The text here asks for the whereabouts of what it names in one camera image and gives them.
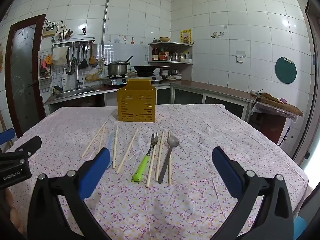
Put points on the white soap bottle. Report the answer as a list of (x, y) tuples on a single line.
[(64, 81)]

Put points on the chrome faucet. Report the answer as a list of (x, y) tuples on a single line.
[(77, 75)]

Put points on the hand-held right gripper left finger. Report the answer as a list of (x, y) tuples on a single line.
[(96, 172)]

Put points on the floral tablecloth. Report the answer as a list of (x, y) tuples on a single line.
[(212, 135)]

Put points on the hanging kitchen utensils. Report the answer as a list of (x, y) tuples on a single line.
[(83, 57)]

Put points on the steel wall utensil rack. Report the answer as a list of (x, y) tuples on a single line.
[(72, 42)]

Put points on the steel cooking pot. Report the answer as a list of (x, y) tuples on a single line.
[(117, 68)]

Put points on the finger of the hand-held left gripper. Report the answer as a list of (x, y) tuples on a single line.
[(31, 143)]

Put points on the metal wall pipe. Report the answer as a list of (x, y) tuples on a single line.
[(105, 17)]

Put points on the person's left forearm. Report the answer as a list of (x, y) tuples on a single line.
[(13, 210)]

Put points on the grey metal spoon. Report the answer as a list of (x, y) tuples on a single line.
[(173, 141)]

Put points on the white hanging bag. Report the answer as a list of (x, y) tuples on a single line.
[(59, 56)]

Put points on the round green cutting board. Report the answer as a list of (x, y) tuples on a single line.
[(285, 70)]

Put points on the yellow perforated utensil holder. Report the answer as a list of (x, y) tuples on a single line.
[(136, 102)]

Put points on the stack of plates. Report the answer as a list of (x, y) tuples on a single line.
[(171, 74)]

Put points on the beige bowl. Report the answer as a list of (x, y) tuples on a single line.
[(164, 39)]

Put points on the brown door with frosted glass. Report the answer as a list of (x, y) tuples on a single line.
[(22, 67)]

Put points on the white wall socket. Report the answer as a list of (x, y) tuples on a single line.
[(240, 57)]

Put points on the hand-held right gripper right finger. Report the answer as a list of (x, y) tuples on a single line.
[(225, 172)]

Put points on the wooden cutting board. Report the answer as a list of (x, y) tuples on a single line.
[(280, 103)]

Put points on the steel kitchen sink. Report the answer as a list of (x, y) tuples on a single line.
[(75, 92)]

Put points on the row of condiment bottles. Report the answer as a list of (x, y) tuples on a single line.
[(162, 55)]

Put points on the wall electric box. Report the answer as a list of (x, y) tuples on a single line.
[(48, 31)]

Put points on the wooden chopstick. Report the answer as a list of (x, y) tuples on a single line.
[(115, 147), (127, 150), (151, 170), (170, 172), (102, 137), (160, 155), (93, 140)]

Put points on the kitchen counter with cabinets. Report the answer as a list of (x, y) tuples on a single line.
[(212, 86)]

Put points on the yellow wall poster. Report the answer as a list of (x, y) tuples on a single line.
[(185, 36)]

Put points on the small side cabinet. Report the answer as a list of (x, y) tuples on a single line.
[(271, 125)]

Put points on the gas stove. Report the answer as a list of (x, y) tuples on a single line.
[(117, 80)]

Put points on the light blue plastic spoon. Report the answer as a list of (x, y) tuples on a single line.
[(110, 142)]

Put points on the corner wall shelf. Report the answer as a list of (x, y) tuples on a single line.
[(172, 43)]

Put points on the black wok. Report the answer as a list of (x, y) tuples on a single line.
[(145, 68)]

